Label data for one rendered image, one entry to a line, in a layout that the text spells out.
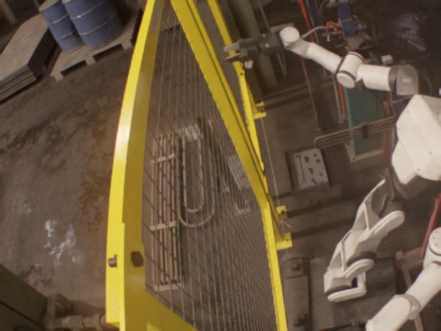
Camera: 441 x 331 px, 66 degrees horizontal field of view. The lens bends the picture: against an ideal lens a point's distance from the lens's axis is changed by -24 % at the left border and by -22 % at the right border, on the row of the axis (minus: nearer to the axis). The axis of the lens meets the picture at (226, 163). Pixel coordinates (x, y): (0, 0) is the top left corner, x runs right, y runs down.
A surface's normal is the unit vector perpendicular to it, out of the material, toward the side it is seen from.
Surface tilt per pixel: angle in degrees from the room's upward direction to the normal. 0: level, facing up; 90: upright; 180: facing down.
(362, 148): 90
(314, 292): 0
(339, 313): 0
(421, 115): 18
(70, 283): 0
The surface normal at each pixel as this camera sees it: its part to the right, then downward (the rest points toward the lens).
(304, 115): -0.29, -0.62
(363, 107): 0.08, 0.74
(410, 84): -0.78, -0.13
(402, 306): -0.30, -0.78
